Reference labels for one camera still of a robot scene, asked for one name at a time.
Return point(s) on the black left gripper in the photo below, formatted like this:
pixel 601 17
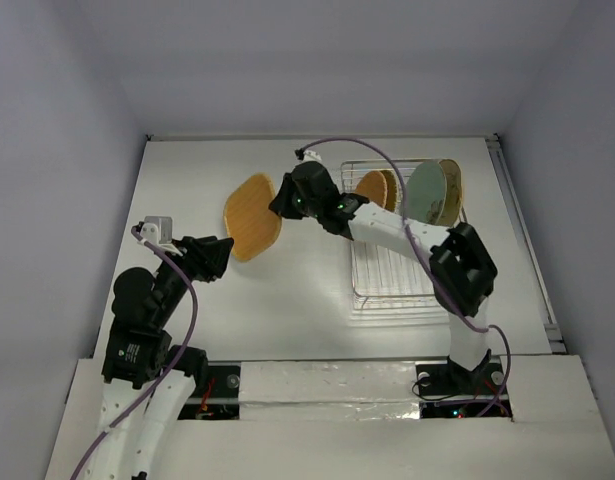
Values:
pixel 206 254

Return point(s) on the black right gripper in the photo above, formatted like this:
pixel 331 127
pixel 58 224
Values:
pixel 291 192

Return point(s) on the large orange woven plate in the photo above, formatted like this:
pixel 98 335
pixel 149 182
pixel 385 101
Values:
pixel 248 219

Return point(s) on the small orange woven plate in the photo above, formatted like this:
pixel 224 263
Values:
pixel 373 186

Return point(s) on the green rimmed woven plate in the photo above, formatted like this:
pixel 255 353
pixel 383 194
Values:
pixel 391 190

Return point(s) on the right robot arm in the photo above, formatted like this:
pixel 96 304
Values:
pixel 454 258

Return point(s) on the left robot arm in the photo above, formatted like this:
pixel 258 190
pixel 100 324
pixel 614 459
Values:
pixel 146 378

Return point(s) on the teal floral ceramic plate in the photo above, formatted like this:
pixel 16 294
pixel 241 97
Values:
pixel 425 192

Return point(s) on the white foam block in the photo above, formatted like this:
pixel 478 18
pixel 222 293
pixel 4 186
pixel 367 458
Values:
pixel 327 391

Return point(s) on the beige floral ceramic plate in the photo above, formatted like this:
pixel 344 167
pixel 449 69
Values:
pixel 453 202

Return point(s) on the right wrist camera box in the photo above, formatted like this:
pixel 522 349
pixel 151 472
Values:
pixel 307 155

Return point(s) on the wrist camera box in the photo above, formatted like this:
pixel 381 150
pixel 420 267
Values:
pixel 307 155
pixel 157 230

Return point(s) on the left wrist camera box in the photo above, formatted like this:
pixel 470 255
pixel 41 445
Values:
pixel 157 230

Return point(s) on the metal wire dish rack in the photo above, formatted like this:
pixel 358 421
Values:
pixel 382 279

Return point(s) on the aluminium rail right side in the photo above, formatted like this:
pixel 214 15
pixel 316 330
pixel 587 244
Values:
pixel 550 324

